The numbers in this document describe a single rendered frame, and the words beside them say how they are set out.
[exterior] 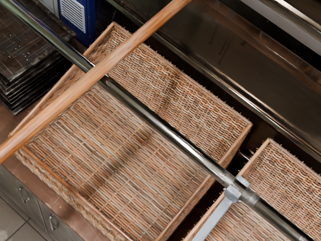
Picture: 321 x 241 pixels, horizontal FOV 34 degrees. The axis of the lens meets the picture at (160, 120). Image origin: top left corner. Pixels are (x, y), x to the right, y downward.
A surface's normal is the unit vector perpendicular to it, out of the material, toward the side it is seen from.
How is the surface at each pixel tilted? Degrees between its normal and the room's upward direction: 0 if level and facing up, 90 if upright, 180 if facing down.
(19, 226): 0
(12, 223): 0
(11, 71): 0
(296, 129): 70
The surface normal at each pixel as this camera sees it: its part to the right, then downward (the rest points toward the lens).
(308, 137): -0.58, 0.44
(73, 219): 0.09, -0.47
